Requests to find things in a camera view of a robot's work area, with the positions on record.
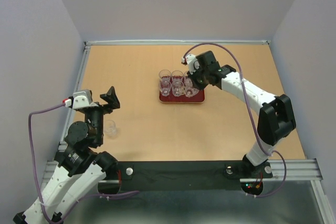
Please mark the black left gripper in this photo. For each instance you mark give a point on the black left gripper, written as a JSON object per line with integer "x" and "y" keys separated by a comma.
{"x": 111, "y": 96}

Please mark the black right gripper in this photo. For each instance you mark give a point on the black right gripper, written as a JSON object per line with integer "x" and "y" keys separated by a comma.
{"x": 199, "y": 86}

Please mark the clear faceted glass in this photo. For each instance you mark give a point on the clear faceted glass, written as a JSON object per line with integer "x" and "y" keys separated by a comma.
{"x": 110, "y": 130}
{"x": 187, "y": 80}
{"x": 165, "y": 88}
{"x": 165, "y": 76}
{"x": 177, "y": 75}
{"x": 178, "y": 88}
{"x": 190, "y": 91}

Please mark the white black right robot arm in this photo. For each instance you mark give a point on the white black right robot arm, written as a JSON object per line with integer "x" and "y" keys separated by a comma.
{"x": 276, "y": 118}

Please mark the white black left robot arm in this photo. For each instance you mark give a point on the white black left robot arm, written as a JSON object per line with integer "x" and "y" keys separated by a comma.
{"x": 78, "y": 167}

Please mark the red lacquer tray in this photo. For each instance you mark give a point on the red lacquer tray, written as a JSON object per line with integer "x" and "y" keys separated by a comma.
{"x": 197, "y": 99}

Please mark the white round knob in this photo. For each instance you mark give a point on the white round knob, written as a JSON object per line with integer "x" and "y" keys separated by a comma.
{"x": 129, "y": 171}

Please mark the black base cloth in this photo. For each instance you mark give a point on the black base cloth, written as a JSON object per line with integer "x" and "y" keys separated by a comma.
{"x": 181, "y": 176}

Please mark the metal front plate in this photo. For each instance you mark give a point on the metal front plate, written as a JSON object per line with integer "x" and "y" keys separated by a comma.
{"x": 294, "y": 203}

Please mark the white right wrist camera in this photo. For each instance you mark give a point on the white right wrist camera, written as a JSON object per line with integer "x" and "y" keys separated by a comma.
{"x": 191, "y": 62}

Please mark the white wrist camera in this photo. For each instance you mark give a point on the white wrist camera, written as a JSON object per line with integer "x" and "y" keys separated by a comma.
{"x": 191, "y": 62}
{"x": 78, "y": 100}

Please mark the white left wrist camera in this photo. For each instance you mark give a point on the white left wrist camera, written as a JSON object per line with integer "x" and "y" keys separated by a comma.
{"x": 78, "y": 100}

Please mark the aluminium table frame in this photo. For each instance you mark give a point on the aluminium table frame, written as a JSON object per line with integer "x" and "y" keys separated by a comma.
{"x": 282, "y": 170}

